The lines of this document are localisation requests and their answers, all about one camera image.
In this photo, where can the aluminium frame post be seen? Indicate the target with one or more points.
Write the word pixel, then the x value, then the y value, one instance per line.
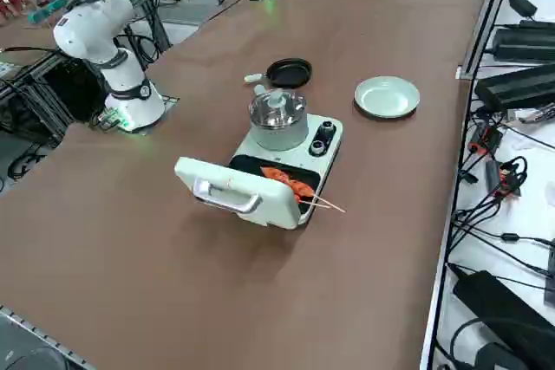
pixel 487 14

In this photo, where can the small black power adapter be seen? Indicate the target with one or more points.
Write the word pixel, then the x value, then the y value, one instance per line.
pixel 522 5

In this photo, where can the green box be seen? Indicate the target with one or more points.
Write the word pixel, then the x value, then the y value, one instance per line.
pixel 45 10

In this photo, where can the long black box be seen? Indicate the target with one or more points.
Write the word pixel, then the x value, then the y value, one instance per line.
pixel 516 88

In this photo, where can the pale green steel pot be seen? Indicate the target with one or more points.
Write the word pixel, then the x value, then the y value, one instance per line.
pixel 277 138

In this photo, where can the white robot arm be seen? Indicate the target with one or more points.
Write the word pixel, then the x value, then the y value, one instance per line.
pixel 93 19

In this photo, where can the grey aluminium rail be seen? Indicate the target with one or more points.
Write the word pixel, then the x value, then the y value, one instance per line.
pixel 26 344

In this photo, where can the black metal frame rack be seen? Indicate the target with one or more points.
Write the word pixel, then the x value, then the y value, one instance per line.
pixel 65 79

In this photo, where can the glass pot lid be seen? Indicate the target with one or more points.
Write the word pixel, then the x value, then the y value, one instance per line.
pixel 277 112

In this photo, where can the pale green round plate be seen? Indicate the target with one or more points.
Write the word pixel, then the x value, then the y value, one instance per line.
pixel 386 97

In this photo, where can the orange black adapter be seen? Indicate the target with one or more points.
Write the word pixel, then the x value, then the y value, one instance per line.
pixel 487 140
pixel 505 177

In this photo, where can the pale green multifunctional cooking machine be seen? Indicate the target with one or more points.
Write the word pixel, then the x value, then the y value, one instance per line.
pixel 273 209

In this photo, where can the silver black control knob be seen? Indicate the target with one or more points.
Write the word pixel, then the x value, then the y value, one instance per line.
pixel 320 147
pixel 328 129

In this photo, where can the large black power brick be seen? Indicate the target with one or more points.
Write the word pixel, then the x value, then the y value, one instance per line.
pixel 498 313

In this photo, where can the orange food bamboo skewer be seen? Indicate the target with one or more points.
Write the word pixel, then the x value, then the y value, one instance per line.
pixel 275 173
pixel 301 188

